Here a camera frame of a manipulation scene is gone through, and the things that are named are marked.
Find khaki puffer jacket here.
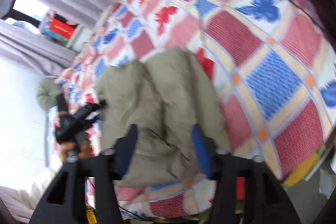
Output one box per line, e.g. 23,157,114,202
94,47,231,186

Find round green pleated cushion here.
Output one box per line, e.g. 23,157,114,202
36,77,62,111

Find person left hand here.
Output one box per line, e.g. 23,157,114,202
57,138,95,162

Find red box on windowsill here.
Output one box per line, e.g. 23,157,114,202
49,18,77,39

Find leaf patterned patchwork quilt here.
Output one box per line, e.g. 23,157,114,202
52,0,336,221

